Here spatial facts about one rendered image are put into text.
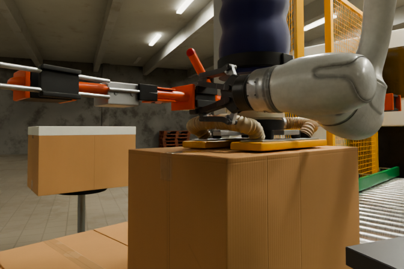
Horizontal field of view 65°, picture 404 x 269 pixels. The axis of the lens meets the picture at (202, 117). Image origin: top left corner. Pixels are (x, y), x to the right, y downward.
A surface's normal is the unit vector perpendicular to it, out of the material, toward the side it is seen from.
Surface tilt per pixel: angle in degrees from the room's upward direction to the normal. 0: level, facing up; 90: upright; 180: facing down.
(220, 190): 90
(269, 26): 76
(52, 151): 90
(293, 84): 94
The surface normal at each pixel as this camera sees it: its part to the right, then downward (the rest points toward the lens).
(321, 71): -0.58, -0.31
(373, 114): 0.61, 0.21
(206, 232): -0.76, -0.02
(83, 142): 0.59, -0.03
